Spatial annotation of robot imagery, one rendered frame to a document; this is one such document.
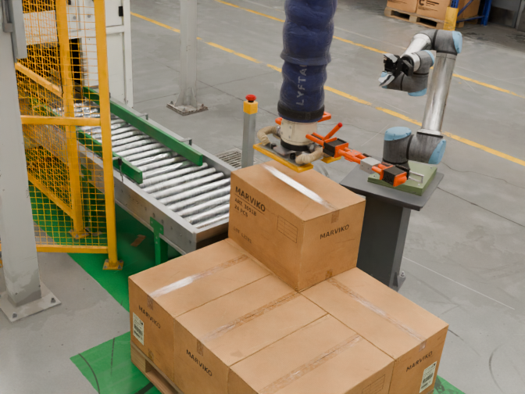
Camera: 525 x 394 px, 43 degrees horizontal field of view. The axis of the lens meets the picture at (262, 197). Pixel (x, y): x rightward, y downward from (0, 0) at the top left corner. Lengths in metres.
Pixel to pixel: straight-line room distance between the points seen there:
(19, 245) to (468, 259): 2.94
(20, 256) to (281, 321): 1.61
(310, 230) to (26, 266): 1.71
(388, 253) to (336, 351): 1.29
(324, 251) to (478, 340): 1.26
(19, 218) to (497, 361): 2.75
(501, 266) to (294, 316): 2.12
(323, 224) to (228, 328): 0.66
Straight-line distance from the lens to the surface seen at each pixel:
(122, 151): 4.73
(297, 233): 3.15
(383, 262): 4.18
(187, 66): 6.78
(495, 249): 5.06
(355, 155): 3.03
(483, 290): 4.58
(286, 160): 3.20
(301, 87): 3.10
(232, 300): 3.20
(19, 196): 3.80
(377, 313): 3.24
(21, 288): 4.08
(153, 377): 3.58
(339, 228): 3.28
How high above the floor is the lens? 2.47
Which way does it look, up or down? 28 degrees down
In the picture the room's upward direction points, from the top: 4 degrees clockwise
